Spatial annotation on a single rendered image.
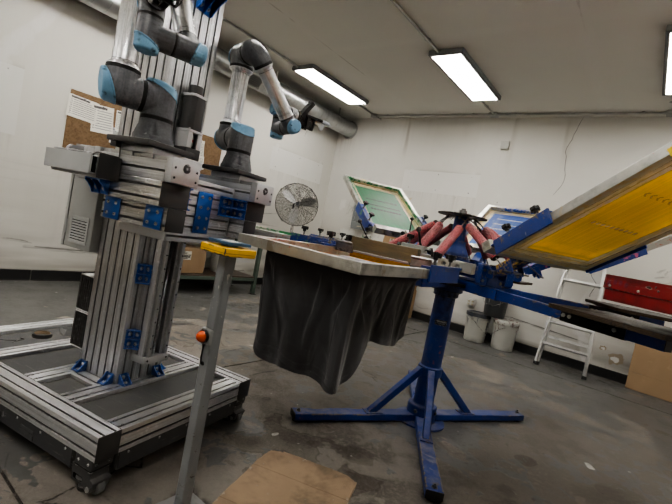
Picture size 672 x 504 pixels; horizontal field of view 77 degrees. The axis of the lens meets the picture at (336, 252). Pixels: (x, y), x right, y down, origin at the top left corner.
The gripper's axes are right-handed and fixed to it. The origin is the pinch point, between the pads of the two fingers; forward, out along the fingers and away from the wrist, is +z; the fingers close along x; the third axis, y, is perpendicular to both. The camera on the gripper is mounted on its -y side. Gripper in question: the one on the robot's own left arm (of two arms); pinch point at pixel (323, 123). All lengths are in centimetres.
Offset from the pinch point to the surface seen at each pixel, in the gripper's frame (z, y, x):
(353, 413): 28, 155, 66
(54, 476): -117, 161, 62
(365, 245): -11, 56, 74
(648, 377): 406, 135, 120
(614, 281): 19, 37, 166
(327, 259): -63, 56, 111
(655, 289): 15, 36, 178
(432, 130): 353, -85, -224
